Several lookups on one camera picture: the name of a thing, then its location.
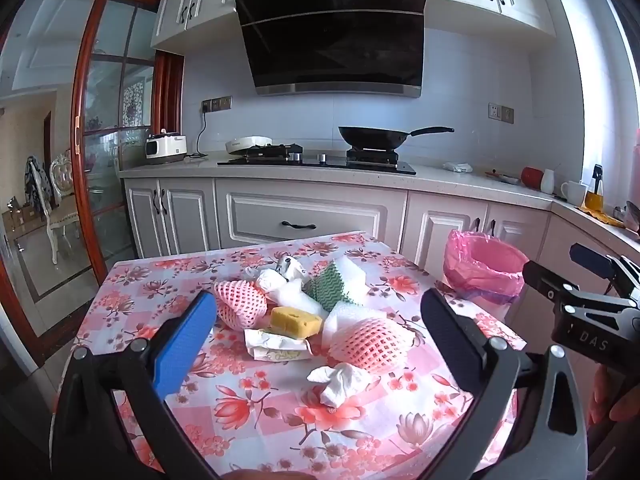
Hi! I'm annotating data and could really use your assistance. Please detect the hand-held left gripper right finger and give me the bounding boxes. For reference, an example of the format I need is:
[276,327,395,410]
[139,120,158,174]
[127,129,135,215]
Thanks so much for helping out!
[420,287,588,480]

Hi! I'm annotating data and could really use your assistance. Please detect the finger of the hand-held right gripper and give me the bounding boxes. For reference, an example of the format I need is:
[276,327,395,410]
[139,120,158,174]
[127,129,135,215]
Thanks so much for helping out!
[522,260,640,311]
[570,243,640,297]

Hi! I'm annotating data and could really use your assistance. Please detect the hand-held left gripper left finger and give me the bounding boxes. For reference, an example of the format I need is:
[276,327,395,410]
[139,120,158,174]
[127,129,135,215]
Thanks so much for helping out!
[52,290,221,480]

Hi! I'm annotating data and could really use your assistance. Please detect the pink foam fruit net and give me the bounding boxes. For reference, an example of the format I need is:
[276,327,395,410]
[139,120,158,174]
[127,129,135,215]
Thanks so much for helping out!
[213,280,271,331]
[330,316,408,376]

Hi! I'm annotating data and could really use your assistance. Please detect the bin with pink bag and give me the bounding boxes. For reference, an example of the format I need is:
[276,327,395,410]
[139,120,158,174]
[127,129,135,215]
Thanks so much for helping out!
[442,229,530,306]

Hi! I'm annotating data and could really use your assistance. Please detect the white printed paper wrapper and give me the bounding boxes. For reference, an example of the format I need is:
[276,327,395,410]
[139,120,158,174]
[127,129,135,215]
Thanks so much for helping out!
[243,327,312,362]

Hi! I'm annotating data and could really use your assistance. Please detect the yellow sponge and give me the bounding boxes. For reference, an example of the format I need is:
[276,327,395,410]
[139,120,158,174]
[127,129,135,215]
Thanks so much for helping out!
[270,306,323,338]

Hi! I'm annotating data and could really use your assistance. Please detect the white tissue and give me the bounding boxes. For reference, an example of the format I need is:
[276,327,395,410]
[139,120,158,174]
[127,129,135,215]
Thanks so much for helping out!
[306,362,381,408]

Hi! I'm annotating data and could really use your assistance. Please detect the green wavy patterned cloth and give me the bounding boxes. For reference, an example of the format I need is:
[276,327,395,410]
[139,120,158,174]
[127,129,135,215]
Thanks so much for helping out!
[306,260,368,307]

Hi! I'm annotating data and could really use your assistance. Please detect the person's right hand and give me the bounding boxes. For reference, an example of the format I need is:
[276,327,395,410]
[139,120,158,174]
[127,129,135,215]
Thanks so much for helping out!
[590,366,640,422]

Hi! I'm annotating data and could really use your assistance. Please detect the yellow mat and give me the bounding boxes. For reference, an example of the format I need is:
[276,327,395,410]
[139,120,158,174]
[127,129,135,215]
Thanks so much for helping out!
[580,205,626,229]

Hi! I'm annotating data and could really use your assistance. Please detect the glass oil bottle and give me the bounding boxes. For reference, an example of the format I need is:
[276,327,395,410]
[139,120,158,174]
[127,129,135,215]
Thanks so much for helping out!
[584,164,605,211]

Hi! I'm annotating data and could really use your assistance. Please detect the white cabinet door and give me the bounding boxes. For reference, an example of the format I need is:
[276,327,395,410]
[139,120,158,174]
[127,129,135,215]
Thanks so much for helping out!
[480,202,551,263]
[160,178,221,256]
[400,192,488,273]
[124,180,168,259]

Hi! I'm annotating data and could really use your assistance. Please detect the white mug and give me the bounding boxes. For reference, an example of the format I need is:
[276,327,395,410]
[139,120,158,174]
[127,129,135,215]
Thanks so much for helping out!
[560,180,589,207]

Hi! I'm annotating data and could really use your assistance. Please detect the white foam sheet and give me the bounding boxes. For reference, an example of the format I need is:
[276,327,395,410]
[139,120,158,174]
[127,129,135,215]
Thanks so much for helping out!
[320,301,383,356]

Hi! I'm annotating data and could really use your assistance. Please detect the floral tablecloth table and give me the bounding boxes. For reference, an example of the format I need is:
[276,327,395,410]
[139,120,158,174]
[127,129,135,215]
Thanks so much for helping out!
[75,231,526,480]

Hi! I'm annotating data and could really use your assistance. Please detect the white rolled plastic wrap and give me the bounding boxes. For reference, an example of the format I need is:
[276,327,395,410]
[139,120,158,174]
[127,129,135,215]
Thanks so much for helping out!
[256,268,321,318]

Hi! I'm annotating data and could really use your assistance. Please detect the small white plastic object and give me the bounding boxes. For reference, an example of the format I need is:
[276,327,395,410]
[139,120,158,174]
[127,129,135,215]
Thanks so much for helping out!
[276,255,307,281]

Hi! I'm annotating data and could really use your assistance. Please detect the speckled stone countertop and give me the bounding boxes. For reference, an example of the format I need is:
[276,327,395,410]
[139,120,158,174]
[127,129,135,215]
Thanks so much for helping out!
[119,150,640,256]

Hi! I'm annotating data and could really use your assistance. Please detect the white ornate chair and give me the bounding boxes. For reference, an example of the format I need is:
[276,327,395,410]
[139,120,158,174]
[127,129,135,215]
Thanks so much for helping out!
[46,152,82,266]

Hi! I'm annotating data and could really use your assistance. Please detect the white rice cooker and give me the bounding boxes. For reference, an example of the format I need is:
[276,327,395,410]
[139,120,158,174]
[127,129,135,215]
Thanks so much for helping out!
[145,131,188,165]

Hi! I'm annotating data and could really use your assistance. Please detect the cardboard box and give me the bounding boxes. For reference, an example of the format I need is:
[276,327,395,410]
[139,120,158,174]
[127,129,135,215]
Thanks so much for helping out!
[7,197,41,231]

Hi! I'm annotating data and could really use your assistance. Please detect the white electric pan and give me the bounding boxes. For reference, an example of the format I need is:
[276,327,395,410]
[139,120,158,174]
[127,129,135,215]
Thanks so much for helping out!
[224,135,273,155]

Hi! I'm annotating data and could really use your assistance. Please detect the black gas stove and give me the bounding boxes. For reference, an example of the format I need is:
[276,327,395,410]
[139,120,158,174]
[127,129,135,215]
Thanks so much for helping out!
[217,144,417,176]

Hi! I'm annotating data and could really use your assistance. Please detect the dark patterned clothes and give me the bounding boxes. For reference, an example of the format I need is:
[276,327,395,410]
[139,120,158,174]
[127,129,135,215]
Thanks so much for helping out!
[25,156,52,211]

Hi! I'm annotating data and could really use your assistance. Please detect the wooden framed glass sliding door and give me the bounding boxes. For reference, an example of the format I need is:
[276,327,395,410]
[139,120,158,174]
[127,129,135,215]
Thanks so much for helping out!
[70,0,186,273]

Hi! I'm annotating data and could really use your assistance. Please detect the black range hood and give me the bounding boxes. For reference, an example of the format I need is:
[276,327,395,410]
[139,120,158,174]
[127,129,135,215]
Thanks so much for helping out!
[234,0,428,98]

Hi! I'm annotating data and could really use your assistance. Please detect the white drawer with black handle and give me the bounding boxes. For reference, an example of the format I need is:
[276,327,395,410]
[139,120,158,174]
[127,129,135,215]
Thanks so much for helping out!
[215,178,408,252]

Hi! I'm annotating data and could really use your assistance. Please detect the black wok with handle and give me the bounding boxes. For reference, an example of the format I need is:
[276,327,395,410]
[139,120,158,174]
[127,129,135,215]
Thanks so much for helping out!
[338,126,456,153]

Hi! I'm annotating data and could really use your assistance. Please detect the black power cable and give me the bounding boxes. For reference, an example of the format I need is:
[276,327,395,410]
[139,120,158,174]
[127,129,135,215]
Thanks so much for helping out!
[182,109,210,162]

